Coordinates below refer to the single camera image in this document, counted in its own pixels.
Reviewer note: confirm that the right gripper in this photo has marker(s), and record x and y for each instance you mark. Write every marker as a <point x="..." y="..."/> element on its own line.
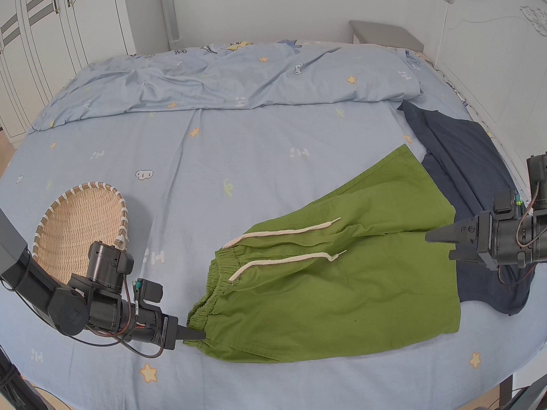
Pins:
<point x="485" y="239"/>

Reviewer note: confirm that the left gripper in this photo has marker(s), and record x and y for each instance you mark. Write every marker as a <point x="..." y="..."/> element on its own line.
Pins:
<point x="169" y="331"/>

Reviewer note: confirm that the green shorts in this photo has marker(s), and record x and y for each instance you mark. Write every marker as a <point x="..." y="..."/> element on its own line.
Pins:
<point x="320" y="271"/>

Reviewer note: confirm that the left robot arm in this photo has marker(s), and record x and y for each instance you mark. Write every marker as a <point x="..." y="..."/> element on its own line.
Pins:
<point x="42" y="288"/>

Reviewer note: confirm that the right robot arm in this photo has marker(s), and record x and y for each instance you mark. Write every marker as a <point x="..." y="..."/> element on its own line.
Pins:
<point x="536" y="237"/>

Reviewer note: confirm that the dark blue garment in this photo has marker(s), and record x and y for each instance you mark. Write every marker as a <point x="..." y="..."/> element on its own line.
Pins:
<point x="453" y="152"/>

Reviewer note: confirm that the round woven basket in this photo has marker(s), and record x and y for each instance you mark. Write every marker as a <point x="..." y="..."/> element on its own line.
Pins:
<point x="72" y="229"/>

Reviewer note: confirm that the bed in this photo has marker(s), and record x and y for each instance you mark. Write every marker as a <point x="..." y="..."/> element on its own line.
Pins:
<point x="256" y="165"/>

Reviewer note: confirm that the grey bedside table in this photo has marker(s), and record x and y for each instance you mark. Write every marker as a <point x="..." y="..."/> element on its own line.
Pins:
<point x="384" y="34"/>

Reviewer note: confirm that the pale blue quilt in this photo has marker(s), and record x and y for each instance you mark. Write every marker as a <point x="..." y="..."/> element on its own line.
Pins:
<point x="256" y="79"/>

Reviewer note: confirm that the white wardrobe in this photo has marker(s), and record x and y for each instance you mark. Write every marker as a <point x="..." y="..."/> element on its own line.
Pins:
<point x="42" y="36"/>

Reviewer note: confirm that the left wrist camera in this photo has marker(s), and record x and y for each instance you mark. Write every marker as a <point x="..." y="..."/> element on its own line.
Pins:
<point x="150" y="291"/>

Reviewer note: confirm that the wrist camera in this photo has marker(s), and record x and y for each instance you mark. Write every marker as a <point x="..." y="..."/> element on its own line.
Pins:
<point x="150" y="291"/>
<point x="506" y="203"/>

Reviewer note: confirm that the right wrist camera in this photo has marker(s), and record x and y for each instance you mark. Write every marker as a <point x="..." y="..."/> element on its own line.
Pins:
<point x="506" y="203"/>

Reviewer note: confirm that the grey wall pipe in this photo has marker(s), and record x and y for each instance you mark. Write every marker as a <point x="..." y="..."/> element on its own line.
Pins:
<point x="171" y="7"/>

